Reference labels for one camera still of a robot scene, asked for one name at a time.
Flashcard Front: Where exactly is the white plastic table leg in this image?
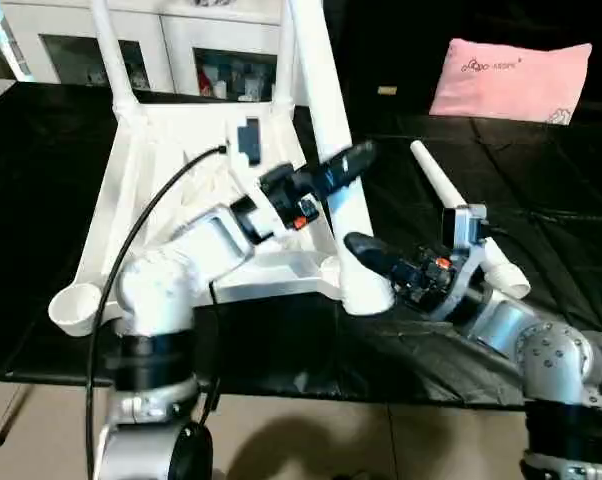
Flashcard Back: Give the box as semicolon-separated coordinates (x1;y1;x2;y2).
285;0;396;317
88;0;142;117
409;139;533;300
271;10;300;109

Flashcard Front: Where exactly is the white plastic table top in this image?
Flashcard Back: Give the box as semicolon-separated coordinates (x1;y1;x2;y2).
47;98;398;337

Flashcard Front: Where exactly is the black cabinet with gold label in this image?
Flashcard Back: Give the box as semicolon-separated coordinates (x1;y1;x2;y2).
321;0;602;123

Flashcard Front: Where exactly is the black work mat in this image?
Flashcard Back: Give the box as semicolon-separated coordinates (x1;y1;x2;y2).
0;80;602;409

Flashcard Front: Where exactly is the pink pillow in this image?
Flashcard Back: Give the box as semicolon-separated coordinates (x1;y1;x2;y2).
428;38;594;127

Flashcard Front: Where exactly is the white glass-door cabinet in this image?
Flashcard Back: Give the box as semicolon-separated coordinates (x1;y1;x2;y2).
0;0;292;104

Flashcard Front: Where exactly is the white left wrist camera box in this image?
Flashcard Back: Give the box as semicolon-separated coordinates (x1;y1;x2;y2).
221;115;284;241

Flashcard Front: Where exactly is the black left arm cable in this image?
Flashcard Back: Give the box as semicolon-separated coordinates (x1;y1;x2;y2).
83;144;232;480

